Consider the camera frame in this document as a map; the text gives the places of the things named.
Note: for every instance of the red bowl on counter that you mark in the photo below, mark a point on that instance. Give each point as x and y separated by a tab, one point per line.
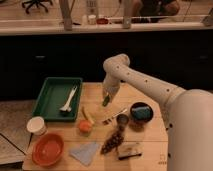
102	21

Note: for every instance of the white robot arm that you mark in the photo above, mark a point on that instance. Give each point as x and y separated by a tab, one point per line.
190	121

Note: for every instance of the dark bowl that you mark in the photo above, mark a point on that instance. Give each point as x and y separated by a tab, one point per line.
139	105

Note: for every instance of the orange plastic bowl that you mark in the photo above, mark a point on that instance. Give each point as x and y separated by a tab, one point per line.
48	150

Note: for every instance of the white cup on counter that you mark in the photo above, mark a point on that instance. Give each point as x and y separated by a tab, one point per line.
92	19

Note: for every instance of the small metal cup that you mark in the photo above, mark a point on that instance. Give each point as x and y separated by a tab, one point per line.
122	121

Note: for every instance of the yellow banana toy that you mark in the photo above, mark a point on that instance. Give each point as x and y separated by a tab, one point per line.
87	116

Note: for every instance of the green pepper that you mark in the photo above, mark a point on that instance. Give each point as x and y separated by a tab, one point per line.
106	101

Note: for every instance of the white plastic spatula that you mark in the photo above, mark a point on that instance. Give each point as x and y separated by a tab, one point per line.
66	107

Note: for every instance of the green plastic tray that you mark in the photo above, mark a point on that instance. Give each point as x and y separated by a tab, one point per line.
54	94

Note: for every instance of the orange toy fruit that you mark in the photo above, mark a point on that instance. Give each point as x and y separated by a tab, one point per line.
85	126

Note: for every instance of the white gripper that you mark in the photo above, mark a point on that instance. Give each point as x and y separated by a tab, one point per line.
111	86

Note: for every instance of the seated person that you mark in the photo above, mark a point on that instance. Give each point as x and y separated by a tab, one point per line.
151	11

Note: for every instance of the black office chair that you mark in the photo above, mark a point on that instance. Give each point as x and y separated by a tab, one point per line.
29	3

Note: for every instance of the white paper cup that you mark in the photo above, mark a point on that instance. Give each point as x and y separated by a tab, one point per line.
36	125

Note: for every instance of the teal sponge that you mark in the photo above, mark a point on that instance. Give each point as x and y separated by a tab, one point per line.
141	113

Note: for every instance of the blue-grey cloth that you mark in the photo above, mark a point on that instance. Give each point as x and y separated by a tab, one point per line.
84	153

